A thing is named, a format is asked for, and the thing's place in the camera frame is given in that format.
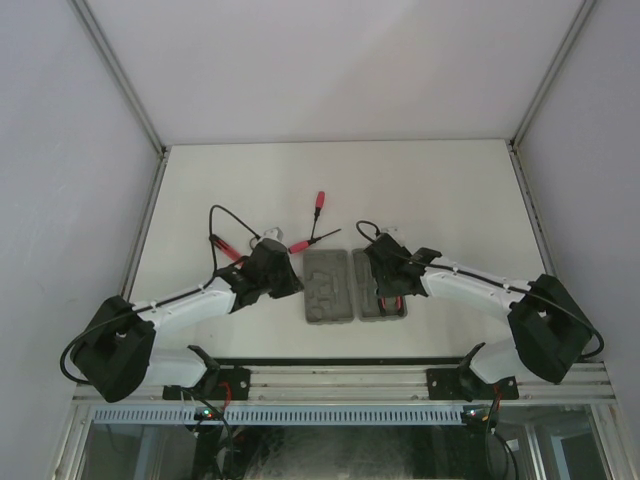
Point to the left aluminium frame post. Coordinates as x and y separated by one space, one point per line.
98 38

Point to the black mounting plate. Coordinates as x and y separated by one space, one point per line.
220 385
453 384

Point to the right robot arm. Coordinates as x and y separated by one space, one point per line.
549 332

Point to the grey plastic tool case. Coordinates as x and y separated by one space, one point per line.
339 287

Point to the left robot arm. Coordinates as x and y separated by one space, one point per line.
117 353

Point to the grey slotted cable duct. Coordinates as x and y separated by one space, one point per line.
280 415

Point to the right aluminium frame post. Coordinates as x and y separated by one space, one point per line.
544 155

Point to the red utility knife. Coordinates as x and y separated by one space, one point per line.
218 244

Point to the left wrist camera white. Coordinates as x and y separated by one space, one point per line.
275 234

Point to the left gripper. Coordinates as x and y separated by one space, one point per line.
291 285

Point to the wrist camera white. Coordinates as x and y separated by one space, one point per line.
393 231
275 234

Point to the red screwdriver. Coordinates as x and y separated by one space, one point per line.
319 204
303 245

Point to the aluminium front rail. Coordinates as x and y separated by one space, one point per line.
342 384

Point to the aluminium frame post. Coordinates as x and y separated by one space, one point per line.
544 155
98 38

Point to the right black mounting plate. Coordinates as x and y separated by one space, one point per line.
453 384

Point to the red black pliers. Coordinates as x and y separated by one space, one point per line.
391 307

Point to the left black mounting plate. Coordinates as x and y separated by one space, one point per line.
220 385

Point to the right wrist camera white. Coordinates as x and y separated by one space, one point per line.
393 231

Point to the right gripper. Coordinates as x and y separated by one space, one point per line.
382 289

